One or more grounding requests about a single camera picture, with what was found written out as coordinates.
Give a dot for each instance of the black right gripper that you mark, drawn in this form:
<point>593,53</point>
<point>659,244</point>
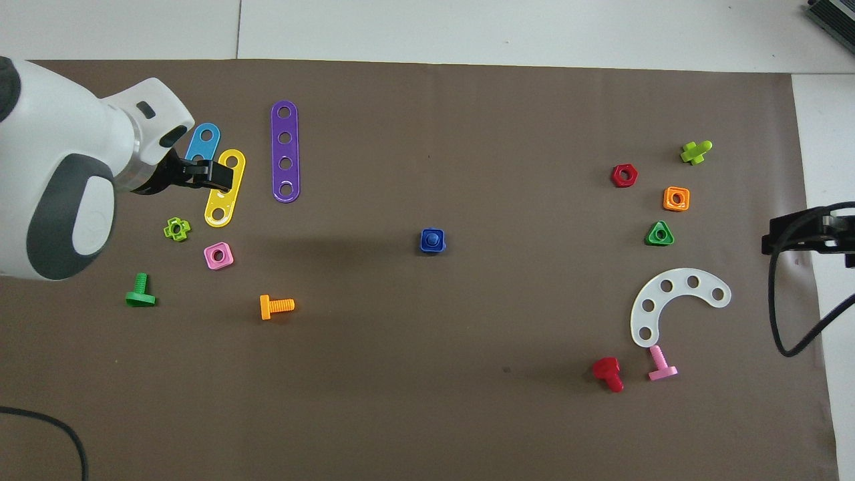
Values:
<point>811,234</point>

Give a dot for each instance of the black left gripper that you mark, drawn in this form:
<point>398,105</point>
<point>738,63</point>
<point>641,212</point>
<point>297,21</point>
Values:
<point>167,175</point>

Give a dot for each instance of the blue square nut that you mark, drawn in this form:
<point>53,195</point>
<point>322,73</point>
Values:
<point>423,248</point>

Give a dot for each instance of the blue plastic screw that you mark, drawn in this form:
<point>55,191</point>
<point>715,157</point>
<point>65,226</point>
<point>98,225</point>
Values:
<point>433,236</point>

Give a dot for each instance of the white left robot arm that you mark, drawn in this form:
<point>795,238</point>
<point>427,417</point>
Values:
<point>53,133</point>

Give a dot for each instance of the lime green flower nut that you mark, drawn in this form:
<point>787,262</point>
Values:
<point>168,232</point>

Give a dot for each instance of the pink square nut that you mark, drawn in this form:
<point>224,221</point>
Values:
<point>209,259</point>

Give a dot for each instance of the orange square nut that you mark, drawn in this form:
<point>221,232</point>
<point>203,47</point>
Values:
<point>667,202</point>

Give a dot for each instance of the lime green cross-head screw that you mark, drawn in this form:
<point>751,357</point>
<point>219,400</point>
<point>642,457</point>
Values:
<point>695,151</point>

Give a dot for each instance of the green triangle nut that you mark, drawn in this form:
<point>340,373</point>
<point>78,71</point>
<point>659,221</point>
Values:
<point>651,240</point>

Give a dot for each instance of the green plastic screw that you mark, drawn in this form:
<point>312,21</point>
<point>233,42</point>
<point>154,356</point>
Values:
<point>140,294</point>

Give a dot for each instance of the orange plastic screw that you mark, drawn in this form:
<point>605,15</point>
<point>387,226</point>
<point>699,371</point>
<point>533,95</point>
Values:
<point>277,307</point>

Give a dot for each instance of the red hexagon nut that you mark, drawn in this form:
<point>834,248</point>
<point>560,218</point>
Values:
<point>615,178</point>

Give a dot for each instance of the pink plastic screw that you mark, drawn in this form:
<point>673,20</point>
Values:
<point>661,364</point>

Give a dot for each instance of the red plastic screw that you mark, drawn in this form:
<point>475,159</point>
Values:
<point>609,373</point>

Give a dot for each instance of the yellow three-hole strip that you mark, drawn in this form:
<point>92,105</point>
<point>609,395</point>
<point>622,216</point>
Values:
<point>221,202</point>

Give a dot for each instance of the blue two-hole strip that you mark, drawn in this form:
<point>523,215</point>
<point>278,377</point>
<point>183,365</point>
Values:
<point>204,148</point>

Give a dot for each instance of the purple four-hole strip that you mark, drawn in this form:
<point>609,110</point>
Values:
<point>285,126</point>

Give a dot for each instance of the white curved five-hole strip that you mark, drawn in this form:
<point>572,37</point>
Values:
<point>679,280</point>

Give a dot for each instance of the grey ribbed device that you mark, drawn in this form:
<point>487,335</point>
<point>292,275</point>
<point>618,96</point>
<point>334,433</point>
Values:
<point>838,13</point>

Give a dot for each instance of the brown table mat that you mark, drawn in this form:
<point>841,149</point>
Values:
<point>534,100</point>

